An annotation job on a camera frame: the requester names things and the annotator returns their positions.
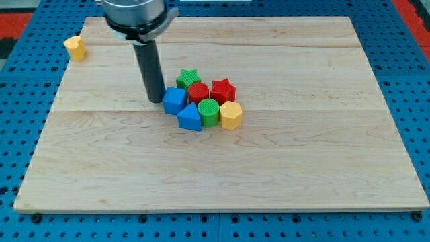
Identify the yellow heart block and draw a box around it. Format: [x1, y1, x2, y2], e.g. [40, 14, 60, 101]
[63, 36, 87, 62]

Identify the light wooden board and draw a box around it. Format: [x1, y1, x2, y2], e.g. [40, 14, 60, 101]
[13, 17, 429, 214]

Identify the red star block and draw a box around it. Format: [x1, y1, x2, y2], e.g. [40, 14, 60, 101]
[210, 78, 237, 106]

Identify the green cylinder block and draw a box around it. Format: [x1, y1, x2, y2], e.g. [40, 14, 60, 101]
[198, 98, 220, 128]

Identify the green star block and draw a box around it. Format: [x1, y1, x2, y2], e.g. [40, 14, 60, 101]
[176, 69, 202, 90]

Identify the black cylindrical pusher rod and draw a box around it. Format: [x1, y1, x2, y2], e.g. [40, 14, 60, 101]
[134, 40, 166, 104]

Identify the yellow hexagon block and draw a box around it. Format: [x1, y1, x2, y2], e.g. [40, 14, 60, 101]
[220, 101, 243, 130]

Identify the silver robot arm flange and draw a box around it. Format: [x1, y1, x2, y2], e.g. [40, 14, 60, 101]
[101, 0, 179, 45]

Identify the blue cube block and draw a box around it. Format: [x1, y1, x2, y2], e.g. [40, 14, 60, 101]
[162, 87, 187, 115]

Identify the red cylinder block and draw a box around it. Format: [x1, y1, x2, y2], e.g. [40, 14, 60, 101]
[187, 82, 210, 105]

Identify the blue triangle block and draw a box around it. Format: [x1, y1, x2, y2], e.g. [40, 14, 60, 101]
[177, 102, 202, 131]

